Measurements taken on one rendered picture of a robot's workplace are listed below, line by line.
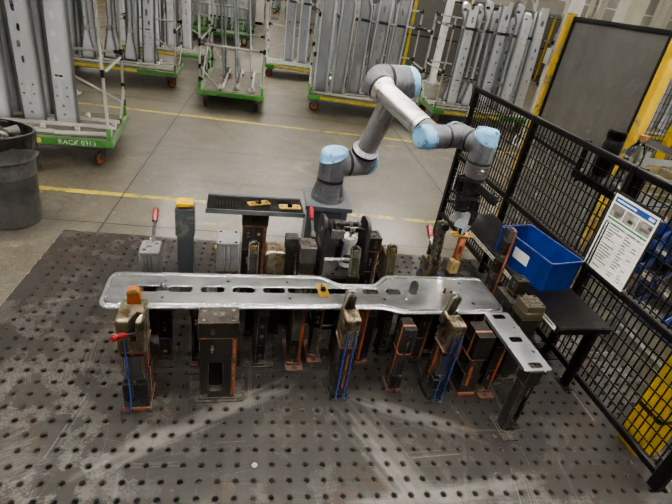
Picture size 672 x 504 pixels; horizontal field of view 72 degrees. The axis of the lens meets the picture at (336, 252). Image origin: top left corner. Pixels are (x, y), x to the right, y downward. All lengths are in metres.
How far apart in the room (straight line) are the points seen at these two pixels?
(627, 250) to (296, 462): 1.31
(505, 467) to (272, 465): 0.73
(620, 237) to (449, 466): 0.98
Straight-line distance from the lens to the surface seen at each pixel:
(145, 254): 1.69
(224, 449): 1.53
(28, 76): 5.62
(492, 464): 1.71
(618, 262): 1.91
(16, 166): 3.99
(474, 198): 1.57
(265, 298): 1.57
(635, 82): 3.61
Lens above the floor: 1.93
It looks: 30 degrees down
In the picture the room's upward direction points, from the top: 10 degrees clockwise
